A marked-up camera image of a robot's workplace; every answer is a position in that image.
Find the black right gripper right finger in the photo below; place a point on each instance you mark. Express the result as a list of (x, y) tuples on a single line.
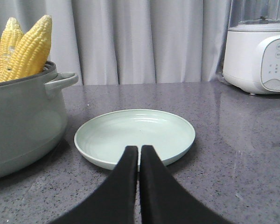
[(163, 200)]

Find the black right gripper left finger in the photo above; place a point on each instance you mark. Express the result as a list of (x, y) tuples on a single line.
[(113, 201)]

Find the pale-tipped yellow corn cob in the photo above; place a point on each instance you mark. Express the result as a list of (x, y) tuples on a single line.
[(32, 51)]

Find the white-speckled yellow corn cob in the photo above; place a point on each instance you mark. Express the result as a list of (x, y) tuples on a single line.
[(10, 37)]

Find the light green plate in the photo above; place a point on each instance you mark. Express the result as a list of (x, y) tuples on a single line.
[(102, 140)]

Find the green electric cooking pot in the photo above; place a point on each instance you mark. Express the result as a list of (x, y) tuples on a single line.
[(33, 118)]

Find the grey curtain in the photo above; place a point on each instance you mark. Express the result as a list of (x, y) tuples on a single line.
[(131, 41)]

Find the white blender appliance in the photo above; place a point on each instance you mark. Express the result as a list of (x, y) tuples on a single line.
[(252, 54)]

